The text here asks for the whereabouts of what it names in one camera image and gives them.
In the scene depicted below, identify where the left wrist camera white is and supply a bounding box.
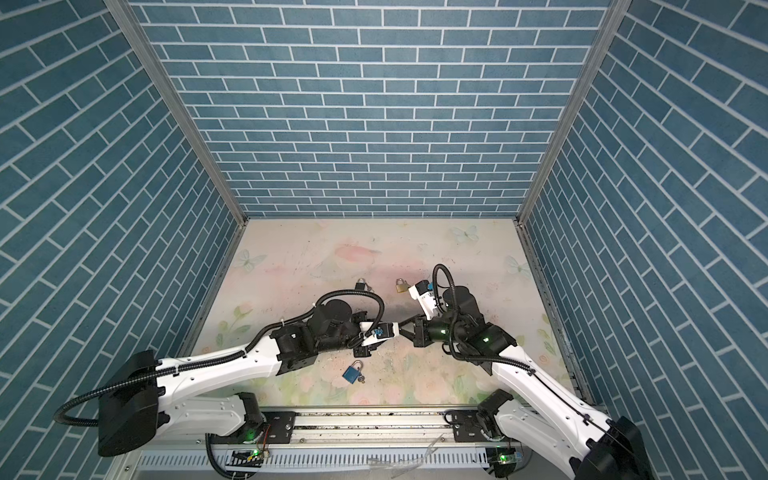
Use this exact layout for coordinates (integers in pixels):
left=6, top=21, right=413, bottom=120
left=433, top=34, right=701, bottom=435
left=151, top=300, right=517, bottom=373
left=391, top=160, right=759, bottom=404
left=362, top=323, right=400, bottom=347

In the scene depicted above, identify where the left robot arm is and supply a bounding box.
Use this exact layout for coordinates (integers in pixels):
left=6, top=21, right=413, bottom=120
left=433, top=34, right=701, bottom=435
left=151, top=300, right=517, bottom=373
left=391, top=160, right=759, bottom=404
left=53, top=289, right=399, bottom=457

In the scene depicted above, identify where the right corner aluminium post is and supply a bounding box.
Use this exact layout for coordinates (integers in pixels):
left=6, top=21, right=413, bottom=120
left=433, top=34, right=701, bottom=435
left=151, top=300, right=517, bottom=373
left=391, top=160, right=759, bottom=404
left=516, top=0, right=631, bottom=228

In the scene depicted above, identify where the corner aluminium post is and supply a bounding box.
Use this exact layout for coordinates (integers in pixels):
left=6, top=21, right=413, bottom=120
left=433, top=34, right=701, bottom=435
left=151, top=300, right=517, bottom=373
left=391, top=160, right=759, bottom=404
left=516, top=0, right=631, bottom=228
left=104, top=0, right=248, bottom=227

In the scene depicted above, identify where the left corner aluminium post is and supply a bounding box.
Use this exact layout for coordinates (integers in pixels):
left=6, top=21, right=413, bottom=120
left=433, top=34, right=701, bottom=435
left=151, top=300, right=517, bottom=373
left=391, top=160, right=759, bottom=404
left=104, top=0, right=248, bottom=227

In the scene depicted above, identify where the aluminium rail base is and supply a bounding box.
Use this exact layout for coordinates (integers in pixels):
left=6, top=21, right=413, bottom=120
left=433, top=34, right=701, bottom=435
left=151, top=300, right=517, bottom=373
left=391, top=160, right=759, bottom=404
left=109, top=405, right=537, bottom=479

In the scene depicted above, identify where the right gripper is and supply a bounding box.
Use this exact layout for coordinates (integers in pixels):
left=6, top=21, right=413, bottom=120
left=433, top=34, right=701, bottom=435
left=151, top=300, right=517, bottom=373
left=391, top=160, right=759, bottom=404
left=393, top=312, right=467, bottom=347

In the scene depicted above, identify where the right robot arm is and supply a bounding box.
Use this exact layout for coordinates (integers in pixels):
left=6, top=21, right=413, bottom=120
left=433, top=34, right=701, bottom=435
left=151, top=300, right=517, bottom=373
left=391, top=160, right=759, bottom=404
left=406, top=264, right=655, bottom=479

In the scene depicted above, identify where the blue padlock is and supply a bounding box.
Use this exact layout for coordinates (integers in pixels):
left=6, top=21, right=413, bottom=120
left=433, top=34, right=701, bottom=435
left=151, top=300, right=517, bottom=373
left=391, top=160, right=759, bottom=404
left=342, top=360, right=364, bottom=384

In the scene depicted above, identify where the brass padlock shackle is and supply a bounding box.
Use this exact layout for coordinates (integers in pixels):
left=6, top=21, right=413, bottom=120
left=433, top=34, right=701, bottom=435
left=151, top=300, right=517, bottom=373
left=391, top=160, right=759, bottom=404
left=395, top=278, right=411, bottom=293

